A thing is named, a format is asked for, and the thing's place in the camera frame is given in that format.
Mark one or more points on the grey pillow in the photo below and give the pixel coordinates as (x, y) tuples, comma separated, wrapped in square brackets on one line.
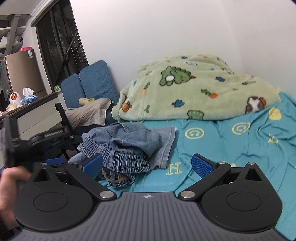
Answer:
[(92, 113)]

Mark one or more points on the grey desk with black edge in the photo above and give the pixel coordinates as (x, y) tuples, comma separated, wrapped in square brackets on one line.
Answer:
[(37, 117)]

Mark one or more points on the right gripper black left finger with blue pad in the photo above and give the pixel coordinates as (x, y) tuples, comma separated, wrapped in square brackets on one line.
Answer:
[(57, 199)]

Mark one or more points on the dark window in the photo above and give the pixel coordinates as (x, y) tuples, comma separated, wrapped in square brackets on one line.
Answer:
[(59, 42)]

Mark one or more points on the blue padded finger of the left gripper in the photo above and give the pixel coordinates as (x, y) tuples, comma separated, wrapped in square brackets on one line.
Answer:
[(55, 161)]

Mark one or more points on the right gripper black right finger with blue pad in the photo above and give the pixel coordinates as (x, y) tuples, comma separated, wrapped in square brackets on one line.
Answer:
[(239, 199)]

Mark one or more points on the teal smiley bed sheet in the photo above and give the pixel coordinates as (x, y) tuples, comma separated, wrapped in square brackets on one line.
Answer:
[(266, 138)]

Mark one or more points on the yellow plush toy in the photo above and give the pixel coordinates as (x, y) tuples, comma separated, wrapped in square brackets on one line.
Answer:
[(83, 101)]

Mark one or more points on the tissue pack on desk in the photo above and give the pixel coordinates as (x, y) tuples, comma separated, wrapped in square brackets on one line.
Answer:
[(29, 96)]

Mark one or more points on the blue folded cushion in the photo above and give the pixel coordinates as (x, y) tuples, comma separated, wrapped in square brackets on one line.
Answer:
[(93, 81)]

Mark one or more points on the green cartoon fleece blanket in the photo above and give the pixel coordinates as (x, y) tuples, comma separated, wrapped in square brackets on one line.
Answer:
[(192, 87)]

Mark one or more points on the person's left hand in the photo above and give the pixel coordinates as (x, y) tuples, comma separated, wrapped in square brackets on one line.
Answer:
[(9, 189)]

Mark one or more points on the blue denim pants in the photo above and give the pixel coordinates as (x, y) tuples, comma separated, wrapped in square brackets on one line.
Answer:
[(128, 149)]

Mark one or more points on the white orange round gadget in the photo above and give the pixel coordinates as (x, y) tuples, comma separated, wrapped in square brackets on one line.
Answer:
[(15, 98)]

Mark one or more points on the brown refrigerator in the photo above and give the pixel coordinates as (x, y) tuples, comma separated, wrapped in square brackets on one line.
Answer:
[(23, 71)]

